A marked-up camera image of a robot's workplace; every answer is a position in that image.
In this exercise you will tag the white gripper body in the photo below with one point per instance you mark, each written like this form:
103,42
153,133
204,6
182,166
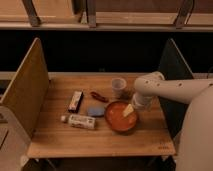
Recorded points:
141,102

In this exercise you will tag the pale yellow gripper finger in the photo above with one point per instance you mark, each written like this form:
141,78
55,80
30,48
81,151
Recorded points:
128,110

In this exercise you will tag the orange ceramic bowl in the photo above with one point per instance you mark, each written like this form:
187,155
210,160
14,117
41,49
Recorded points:
115,118

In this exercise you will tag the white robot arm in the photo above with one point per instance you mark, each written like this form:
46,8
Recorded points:
195,151

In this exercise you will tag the translucent plastic cup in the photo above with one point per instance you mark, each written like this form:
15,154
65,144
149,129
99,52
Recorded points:
118,86

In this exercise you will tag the blue sponge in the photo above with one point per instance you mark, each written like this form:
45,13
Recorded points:
96,111

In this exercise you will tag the red chili pepper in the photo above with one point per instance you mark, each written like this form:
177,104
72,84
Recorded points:
99,97

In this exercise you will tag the small rectangular box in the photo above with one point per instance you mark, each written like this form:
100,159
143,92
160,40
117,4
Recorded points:
75,101

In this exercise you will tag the white plastic bottle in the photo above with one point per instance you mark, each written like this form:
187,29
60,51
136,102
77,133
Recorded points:
79,121

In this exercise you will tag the left wooden side panel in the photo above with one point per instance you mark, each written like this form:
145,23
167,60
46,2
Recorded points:
23,98

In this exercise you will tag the wooden shelf rail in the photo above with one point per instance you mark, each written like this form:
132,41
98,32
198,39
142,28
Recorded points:
108,15

